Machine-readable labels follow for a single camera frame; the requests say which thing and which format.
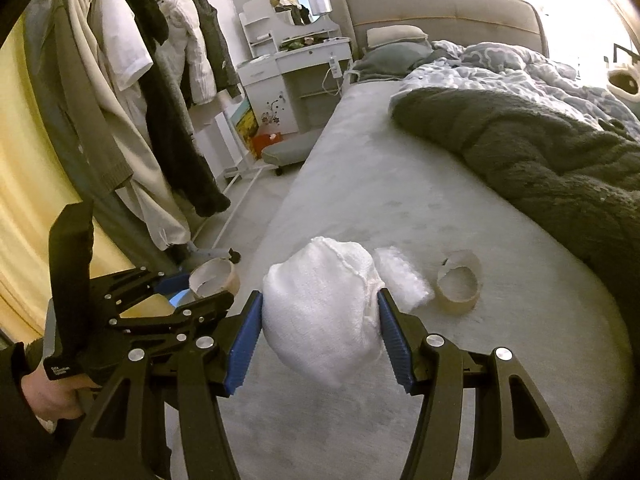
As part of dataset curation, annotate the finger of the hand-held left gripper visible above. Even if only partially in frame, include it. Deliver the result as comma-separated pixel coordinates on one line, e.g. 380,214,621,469
92,266,193,312
107,292,236,347

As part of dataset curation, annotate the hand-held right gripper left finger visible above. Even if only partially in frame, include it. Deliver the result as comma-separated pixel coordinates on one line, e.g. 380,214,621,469
60,290,264,480

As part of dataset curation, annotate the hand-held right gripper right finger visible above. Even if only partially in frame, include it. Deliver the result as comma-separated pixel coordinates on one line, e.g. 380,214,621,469
376,287,583,480

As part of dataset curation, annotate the cardboard tape roll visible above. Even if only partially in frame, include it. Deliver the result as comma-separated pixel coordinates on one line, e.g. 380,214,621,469
189,258,240,302
436,249,484,317

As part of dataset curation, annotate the white paper towel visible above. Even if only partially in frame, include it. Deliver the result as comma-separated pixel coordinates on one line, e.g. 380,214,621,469
261,236,388,389

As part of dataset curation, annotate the person's left forearm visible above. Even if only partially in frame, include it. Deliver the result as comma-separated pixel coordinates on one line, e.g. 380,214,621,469
0,342,76,480

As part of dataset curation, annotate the person's left hand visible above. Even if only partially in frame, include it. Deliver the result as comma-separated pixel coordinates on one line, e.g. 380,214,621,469
20,366,97,422

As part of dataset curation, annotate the bubble wrap piece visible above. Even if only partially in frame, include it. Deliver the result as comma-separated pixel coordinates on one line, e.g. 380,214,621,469
374,246,435,314

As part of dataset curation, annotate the yellow curtain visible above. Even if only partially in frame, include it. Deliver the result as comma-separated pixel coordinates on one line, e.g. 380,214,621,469
0,25,151,331

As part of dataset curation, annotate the white clothes rack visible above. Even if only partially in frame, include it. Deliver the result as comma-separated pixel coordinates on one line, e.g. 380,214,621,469
187,95,274,266

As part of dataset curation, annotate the black fuzzy garment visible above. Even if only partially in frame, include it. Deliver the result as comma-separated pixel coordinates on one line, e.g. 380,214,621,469
140,74,232,219

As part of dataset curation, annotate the olive grey cardigan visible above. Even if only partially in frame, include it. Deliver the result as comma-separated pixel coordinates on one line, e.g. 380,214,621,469
50,0,134,199

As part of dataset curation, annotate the clothes rack with hanging garments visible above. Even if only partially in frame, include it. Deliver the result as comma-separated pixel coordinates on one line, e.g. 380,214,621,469
22,0,166,271

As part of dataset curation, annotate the bed with white sheet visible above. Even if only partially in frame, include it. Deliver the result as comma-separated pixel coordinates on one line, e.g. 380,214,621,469
170,80,636,480

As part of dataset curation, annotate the orange box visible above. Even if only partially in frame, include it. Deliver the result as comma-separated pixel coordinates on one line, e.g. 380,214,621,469
248,131,286,161

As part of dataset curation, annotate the landscape painting canvas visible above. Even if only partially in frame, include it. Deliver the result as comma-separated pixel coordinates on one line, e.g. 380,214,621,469
227,100,260,144

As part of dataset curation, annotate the grey cushioned stool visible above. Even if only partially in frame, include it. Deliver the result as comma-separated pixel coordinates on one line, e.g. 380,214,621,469
261,135,321,177

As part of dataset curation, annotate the white t-shirt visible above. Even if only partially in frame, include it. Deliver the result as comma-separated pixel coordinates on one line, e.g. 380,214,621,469
97,0,154,92

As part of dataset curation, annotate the grey fuzzy blanket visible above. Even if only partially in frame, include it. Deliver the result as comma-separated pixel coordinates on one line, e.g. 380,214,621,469
390,86,640,286

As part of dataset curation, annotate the white puffer jacket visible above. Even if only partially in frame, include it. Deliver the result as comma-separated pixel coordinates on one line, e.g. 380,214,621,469
152,0,219,106

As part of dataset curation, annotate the white vanity table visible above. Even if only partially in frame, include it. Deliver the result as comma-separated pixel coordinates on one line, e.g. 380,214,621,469
235,10,353,137

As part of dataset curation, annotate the dark grey coat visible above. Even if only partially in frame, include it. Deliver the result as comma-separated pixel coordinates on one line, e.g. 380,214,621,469
175,0,244,101

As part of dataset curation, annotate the black knit garment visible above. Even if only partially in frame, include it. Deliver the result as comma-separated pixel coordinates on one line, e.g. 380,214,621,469
107,0,169,46

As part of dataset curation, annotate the grey-green pillow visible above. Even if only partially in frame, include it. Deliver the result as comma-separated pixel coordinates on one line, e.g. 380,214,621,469
352,41,451,82

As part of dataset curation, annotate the patterned grey duvet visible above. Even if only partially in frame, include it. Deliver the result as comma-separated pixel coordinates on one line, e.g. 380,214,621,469
400,40,640,141

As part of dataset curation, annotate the cream pillow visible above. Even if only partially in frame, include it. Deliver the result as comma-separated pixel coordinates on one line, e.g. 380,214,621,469
366,25,430,51

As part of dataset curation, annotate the grey upholstered headboard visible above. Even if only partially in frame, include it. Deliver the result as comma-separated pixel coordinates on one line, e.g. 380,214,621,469
334,0,550,61

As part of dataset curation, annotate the white plush ring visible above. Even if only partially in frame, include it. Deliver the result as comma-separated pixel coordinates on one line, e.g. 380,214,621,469
606,57,640,96

